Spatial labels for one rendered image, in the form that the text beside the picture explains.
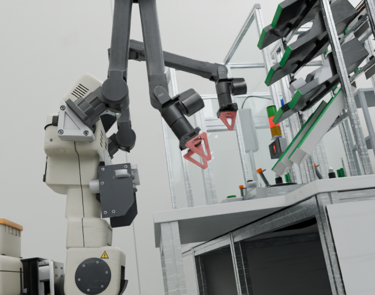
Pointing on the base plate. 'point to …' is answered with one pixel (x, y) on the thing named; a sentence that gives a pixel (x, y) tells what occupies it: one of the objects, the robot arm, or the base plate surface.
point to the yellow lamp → (275, 131)
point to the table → (219, 218)
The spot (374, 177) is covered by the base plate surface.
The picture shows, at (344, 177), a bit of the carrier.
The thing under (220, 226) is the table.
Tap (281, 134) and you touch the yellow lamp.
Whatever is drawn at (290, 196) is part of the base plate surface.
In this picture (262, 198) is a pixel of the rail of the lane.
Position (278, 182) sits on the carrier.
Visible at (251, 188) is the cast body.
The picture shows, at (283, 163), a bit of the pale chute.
